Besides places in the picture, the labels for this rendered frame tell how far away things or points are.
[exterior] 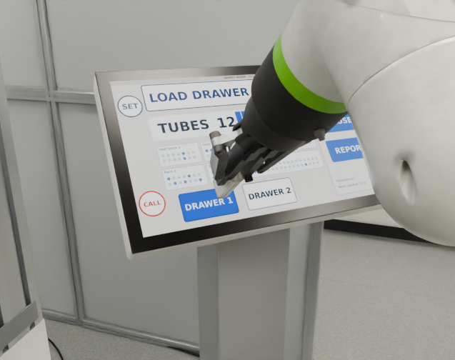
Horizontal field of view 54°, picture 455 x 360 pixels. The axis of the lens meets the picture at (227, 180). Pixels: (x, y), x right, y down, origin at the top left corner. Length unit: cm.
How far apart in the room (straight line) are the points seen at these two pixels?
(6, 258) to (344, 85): 37
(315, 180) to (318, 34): 50
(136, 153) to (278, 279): 41
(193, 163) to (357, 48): 47
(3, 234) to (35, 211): 153
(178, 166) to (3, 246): 31
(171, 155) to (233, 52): 76
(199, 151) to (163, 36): 83
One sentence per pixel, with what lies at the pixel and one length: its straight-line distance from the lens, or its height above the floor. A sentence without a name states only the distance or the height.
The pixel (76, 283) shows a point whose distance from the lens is 205.
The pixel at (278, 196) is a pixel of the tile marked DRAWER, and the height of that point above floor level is 100.
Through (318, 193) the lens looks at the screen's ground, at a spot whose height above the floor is 99.
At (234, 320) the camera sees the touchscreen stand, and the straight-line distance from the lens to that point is 94.
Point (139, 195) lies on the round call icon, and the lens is 68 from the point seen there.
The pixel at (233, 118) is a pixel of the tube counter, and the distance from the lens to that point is 79.
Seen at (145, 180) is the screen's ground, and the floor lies 105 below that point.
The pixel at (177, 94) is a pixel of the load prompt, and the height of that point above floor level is 116.
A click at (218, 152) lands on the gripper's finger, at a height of 114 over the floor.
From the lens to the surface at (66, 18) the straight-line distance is 172.
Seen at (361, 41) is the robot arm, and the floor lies 126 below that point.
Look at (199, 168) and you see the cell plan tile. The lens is 72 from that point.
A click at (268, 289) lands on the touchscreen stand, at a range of 94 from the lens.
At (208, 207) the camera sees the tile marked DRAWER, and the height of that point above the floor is 100.
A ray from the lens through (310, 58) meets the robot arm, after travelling 35.
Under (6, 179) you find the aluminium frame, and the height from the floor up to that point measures 112.
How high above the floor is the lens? 127
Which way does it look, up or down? 19 degrees down
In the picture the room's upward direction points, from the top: straight up
